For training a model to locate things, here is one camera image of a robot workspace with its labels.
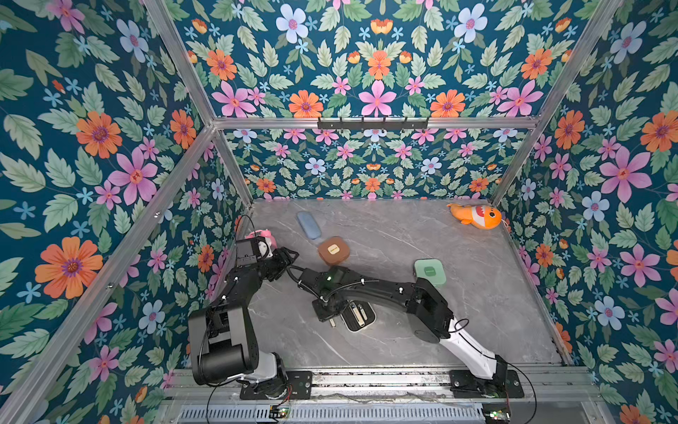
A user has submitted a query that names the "aluminium front rail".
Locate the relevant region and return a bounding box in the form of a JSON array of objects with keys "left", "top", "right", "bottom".
[{"left": 158, "top": 365, "right": 600, "bottom": 406}]

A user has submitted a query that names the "pink alarm clock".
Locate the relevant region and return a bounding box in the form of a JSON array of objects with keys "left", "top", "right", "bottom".
[{"left": 245, "top": 229, "right": 277, "bottom": 250}]

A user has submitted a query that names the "black hook rail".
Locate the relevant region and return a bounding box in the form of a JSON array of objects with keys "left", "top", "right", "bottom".
[{"left": 317, "top": 117, "right": 429, "bottom": 132}]

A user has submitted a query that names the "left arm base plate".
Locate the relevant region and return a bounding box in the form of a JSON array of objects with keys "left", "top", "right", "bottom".
[{"left": 239, "top": 371, "right": 314, "bottom": 401}]

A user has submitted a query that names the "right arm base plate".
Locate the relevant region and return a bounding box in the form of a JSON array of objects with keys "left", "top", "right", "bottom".
[{"left": 448, "top": 369, "right": 524, "bottom": 399}]

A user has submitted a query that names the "mint green clipper case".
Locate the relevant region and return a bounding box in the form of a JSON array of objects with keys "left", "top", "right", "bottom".
[{"left": 413, "top": 258, "right": 447, "bottom": 287}]

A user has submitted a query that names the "blue denim pouch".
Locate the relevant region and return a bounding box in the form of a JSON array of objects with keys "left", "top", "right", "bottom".
[{"left": 297, "top": 211, "right": 321, "bottom": 240}]

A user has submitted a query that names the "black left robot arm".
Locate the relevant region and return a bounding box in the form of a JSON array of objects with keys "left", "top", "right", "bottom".
[{"left": 188, "top": 236, "right": 298, "bottom": 396}]

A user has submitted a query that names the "brown clipper case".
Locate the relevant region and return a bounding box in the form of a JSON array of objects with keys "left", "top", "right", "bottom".
[{"left": 318, "top": 236, "right": 351, "bottom": 266}]

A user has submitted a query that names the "orange clownfish plush toy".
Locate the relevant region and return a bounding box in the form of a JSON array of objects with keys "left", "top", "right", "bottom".
[{"left": 447, "top": 203, "right": 502, "bottom": 230}]

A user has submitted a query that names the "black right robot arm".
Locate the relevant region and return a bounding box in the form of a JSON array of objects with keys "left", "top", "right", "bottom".
[{"left": 287, "top": 265, "right": 508, "bottom": 385}]

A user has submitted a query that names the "cream clipper case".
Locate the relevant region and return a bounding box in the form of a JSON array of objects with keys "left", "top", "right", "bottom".
[{"left": 340, "top": 300, "right": 376, "bottom": 333}]

